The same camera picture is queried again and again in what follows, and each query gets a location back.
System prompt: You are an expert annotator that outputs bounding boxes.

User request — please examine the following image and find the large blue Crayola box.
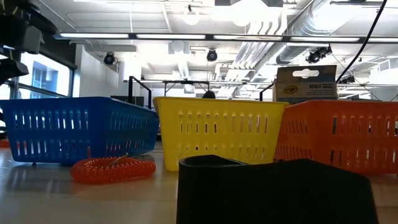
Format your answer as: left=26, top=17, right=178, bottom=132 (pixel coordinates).
left=272, top=64, right=338, bottom=104

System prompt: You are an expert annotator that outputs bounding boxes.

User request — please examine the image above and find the black velcro strap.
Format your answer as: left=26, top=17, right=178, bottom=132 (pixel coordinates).
left=176, top=154, right=379, bottom=224

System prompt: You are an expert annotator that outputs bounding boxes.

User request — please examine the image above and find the yellow plastic basket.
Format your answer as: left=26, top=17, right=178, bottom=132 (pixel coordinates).
left=152, top=96, right=289, bottom=172

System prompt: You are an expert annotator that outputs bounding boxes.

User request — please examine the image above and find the dark monitor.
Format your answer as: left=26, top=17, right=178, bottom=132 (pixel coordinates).
left=110, top=95, right=146, bottom=108

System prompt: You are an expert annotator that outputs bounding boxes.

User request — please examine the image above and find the round white pendant lamp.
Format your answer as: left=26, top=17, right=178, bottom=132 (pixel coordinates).
left=182, top=4, right=201, bottom=26

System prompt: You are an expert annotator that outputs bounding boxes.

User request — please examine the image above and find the long ceiling light bar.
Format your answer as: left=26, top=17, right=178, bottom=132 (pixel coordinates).
left=52, top=32, right=398, bottom=44

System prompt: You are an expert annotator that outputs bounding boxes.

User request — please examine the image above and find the blue plastic basket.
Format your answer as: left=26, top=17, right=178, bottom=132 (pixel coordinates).
left=0, top=96, right=160, bottom=166

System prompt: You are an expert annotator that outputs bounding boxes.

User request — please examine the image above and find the orange plastic basket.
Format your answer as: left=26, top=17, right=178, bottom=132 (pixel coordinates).
left=274, top=100, right=398, bottom=177

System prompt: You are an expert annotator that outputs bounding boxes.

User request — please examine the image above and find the black table frame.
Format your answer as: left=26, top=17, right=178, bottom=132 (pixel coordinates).
left=163, top=80, right=211, bottom=98

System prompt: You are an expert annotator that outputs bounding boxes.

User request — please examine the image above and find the black metal frame post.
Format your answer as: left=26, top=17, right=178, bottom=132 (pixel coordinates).
left=259, top=81, right=277, bottom=102
left=127, top=75, right=152, bottom=110

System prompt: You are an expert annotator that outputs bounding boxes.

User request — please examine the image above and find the silver ventilation duct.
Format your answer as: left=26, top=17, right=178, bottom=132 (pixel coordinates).
left=276, top=0, right=352, bottom=65

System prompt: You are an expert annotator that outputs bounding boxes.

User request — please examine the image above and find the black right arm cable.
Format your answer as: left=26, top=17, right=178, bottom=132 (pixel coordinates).
left=335, top=0, right=389, bottom=83

